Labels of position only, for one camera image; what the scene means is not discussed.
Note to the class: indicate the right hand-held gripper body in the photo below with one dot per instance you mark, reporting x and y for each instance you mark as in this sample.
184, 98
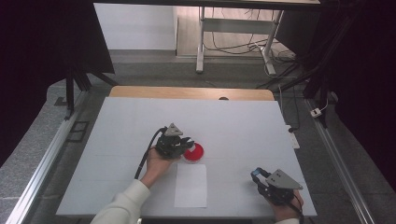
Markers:
283, 182

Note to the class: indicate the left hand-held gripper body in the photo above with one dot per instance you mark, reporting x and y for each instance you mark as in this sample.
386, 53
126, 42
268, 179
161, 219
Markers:
170, 144

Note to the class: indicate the round red ink pad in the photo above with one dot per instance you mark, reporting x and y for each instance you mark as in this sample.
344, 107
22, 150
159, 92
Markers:
197, 154

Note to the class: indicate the white paper sheet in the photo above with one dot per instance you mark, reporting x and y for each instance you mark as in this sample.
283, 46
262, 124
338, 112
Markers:
190, 186

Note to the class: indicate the person's left hand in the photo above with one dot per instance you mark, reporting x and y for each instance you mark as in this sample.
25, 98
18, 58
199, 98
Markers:
157, 168

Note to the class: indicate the person's right hand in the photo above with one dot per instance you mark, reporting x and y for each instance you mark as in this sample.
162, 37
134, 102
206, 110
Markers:
288, 211

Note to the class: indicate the white power strip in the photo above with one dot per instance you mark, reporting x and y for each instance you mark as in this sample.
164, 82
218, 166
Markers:
294, 141

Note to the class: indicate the wooden table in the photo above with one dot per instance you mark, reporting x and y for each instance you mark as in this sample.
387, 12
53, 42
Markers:
186, 92

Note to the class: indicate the white cover board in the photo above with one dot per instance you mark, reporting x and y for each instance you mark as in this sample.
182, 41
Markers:
233, 124

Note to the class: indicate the dark table grommet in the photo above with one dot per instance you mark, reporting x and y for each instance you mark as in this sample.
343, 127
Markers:
223, 98

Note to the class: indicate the white adapter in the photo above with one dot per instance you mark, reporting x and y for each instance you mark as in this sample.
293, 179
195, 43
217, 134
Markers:
316, 112

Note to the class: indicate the small white clamp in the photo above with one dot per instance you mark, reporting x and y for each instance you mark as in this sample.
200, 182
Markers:
137, 221

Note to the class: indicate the black metal stand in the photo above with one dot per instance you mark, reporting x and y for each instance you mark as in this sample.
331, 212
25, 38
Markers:
70, 93
323, 105

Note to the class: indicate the small black floor plate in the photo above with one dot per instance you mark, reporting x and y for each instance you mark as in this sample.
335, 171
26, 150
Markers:
59, 102

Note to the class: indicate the black curtain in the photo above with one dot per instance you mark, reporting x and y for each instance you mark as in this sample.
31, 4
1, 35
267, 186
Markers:
37, 62
367, 93

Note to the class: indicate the aluminium rail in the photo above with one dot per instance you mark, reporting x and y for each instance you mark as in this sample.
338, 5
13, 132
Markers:
338, 161
46, 158

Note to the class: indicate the black floor bracket frame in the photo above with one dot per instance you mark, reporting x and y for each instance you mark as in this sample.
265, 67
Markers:
77, 132

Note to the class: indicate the white metal desk frame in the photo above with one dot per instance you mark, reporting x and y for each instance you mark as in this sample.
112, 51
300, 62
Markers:
236, 25

